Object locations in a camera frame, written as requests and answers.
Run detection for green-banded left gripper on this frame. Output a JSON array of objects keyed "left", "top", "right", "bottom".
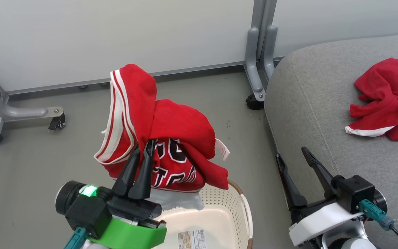
[{"left": 88, "top": 139, "right": 167, "bottom": 249}]

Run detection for black round caster wheel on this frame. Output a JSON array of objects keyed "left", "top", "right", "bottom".
[{"left": 245, "top": 94, "right": 265, "bottom": 111}]

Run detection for teal-plug camera cable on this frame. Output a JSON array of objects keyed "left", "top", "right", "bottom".
[
  {"left": 64, "top": 227, "right": 89, "bottom": 249},
  {"left": 359, "top": 199, "right": 398, "bottom": 249}
]

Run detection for grey partition bottom rail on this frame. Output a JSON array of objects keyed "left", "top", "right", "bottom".
[{"left": 6, "top": 62, "right": 246, "bottom": 95}]

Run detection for left teal-plug camera cable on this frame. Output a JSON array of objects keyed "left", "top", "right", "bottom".
[{"left": 64, "top": 227, "right": 89, "bottom": 249}]

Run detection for red shorts with white trim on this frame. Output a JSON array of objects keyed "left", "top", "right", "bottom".
[{"left": 345, "top": 58, "right": 398, "bottom": 141}]

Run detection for grey curved partition leg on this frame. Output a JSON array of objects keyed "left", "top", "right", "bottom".
[{"left": 0, "top": 62, "right": 65, "bottom": 122}]

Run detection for grey fabric sofa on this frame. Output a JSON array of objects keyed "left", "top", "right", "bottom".
[{"left": 264, "top": 33, "right": 398, "bottom": 249}]

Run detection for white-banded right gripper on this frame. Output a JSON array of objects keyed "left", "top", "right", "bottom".
[{"left": 276, "top": 146, "right": 363, "bottom": 247}]

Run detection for paper label sticker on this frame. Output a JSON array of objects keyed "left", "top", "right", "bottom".
[{"left": 178, "top": 229, "right": 208, "bottom": 249}]

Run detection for red basketball jersey black lettering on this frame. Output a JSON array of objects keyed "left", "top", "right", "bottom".
[{"left": 94, "top": 64, "right": 231, "bottom": 193}]

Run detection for right teal-plug camera cable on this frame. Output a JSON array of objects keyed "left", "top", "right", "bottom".
[{"left": 359, "top": 199, "right": 398, "bottom": 249}]

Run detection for black caster wheel with lever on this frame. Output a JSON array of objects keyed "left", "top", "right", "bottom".
[{"left": 48, "top": 113, "right": 66, "bottom": 131}]

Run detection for grey double partition post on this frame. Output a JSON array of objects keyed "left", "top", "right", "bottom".
[{"left": 244, "top": 0, "right": 278, "bottom": 103}]

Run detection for beige perforated plastic laundry basket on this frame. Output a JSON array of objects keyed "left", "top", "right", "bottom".
[{"left": 151, "top": 179, "right": 254, "bottom": 249}]

